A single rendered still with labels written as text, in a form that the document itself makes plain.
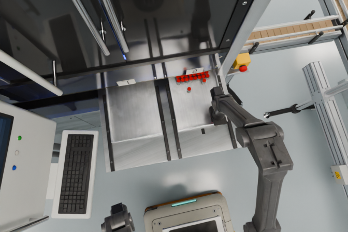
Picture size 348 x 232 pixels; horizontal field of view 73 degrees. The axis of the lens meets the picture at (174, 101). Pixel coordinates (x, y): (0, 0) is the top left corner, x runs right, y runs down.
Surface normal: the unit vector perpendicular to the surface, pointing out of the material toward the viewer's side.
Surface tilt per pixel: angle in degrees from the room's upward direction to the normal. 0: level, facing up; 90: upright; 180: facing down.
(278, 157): 20
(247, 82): 0
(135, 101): 0
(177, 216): 0
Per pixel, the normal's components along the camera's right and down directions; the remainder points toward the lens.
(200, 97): 0.01, -0.25
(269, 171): 0.11, 0.54
